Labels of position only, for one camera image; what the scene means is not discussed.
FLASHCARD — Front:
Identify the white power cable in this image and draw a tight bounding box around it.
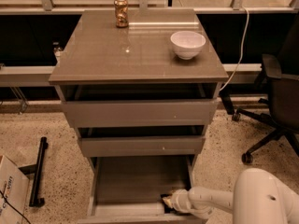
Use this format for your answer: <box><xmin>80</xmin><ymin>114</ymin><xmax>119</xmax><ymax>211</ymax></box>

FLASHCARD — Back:
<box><xmin>219</xmin><ymin>7</ymin><xmax>250</xmax><ymax>92</ymax></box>

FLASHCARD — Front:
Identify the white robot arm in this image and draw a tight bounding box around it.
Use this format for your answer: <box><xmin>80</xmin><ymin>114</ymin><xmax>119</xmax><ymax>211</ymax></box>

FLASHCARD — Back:
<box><xmin>163</xmin><ymin>168</ymin><xmax>299</xmax><ymax>224</ymax></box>

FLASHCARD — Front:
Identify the black office chair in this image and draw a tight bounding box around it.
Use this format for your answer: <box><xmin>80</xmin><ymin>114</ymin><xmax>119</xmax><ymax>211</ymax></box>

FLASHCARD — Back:
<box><xmin>232</xmin><ymin>16</ymin><xmax>299</xmax><ymax>164</ymax></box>

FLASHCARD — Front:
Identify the crushed gold soda can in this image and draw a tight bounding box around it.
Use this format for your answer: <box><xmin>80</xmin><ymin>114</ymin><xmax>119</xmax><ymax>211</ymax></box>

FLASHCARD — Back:
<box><xmin>114</xmin><ymin>0</ymin><xmax>129</xmax><ymax>28</ymax></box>

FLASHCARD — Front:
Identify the dark rxbar blueberry wrapper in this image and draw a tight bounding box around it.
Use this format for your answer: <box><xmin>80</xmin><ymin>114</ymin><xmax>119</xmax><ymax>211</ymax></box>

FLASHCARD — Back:
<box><xmin>161</xmin><ymin>194</ymin><xmax>173</xmax><ymax>208</ymax></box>

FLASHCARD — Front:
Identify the grey drawer cabinet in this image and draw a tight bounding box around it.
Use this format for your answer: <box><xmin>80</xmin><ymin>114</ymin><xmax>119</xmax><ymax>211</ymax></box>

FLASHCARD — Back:
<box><xmin>48</xmin><ymin>8</ymin><xmax>230</xmax><ymax>173</ymax></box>

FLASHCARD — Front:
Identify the grey middle drawer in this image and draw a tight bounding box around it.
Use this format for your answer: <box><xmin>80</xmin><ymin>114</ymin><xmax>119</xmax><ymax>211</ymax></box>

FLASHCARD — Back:
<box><xmin>78</xmin><ymin>125</ymin><xmax>205</xmax><ymax>157</ymax></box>

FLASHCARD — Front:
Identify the small clear bottle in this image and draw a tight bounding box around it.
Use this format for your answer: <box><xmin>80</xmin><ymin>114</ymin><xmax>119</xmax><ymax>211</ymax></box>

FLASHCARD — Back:
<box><xmin>53</xmin><ymin>42</ymin><xmax>64</xmax><ymax>62</ymax></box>

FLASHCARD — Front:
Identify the grey drawer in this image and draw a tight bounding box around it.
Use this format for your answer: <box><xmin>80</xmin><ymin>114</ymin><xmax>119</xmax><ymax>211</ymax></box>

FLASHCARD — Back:
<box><xmin>78</xmin><ymin>125</ymin><xmax>205</xmax><ymax>157</ymax></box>
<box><xmin>60</xmin><ymin>83</ymin><xmax>219</xmax><ymax>128</ymax></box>
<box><xmin>78</xmin><ymin>155</ymin><xmax>206</xmax><ymax>224</ymax></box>

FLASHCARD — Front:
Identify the black metal bar stand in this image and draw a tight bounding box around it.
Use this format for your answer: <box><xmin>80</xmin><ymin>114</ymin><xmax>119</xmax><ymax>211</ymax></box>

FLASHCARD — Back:
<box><xmin>20</xmin><ymin>136</ymin><xmax>49</xmax><ymax>207</ymax></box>

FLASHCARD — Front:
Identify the cardboard box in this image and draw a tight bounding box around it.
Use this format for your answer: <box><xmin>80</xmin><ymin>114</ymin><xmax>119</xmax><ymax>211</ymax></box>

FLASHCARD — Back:
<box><xmin>0</xmin><ymin>156</ymin><xmax>29</xmax><ymax>224</ymax></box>

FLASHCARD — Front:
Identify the grey bottom drawer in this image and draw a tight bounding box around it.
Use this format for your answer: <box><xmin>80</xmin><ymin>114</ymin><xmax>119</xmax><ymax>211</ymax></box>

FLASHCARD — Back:
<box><xmin>78</xmin><ymin>155</ymin><xmax>206</xmax><ymax>224</ymax></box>

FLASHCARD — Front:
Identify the grey top drawer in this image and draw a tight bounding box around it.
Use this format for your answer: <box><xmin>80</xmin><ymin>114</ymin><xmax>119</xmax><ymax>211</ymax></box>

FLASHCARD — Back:
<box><xmin>60</xmin><ymin>83</ymin><xmax>219</xmax><ymax>128</ymax></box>

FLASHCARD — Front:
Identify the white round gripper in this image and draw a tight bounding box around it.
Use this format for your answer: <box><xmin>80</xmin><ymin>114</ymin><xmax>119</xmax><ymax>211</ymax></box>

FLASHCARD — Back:
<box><xmin>164</xmin><ymin>189</ymin><xmax>193</xmax><ymax>214</ymax></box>

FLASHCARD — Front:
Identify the white ceramic bowl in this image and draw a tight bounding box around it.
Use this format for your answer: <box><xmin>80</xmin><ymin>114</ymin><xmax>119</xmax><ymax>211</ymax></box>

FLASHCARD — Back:
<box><xmin>170</xmin><ymin>31</ymin><xmax>206</xmax><ymax>60</ymax></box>

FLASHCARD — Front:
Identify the black thin cable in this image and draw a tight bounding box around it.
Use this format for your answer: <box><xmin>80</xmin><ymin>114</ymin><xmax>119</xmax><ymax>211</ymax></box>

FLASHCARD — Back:
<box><xmin>0</xmin><ymin>189</ymin><xmax>32</xmax><ymax>224</ymax></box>

